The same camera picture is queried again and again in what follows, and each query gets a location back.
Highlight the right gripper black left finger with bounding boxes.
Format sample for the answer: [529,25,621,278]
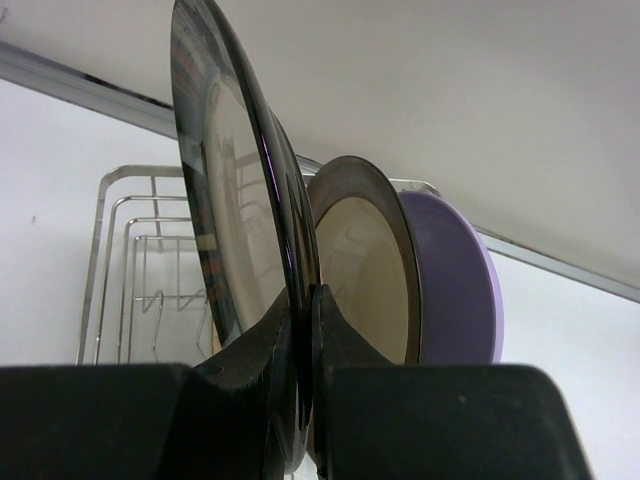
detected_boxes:
[164,292,293,479]

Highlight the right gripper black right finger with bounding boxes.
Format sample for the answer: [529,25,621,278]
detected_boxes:
[311,285,400,479]

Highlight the beige bird pattern plate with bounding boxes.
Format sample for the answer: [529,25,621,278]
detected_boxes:
[211,317,224,354]

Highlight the brown rimmed deep plate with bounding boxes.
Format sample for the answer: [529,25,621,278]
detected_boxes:
[307,155,423,365]

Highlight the purple round plate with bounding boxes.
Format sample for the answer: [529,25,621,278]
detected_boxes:
[399,191,504,365]

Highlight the striped rim beige plate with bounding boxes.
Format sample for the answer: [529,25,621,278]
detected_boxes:
[170,1,320,475]

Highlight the metal wire dish rack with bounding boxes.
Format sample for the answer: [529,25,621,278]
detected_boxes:
[74,154,441,366]

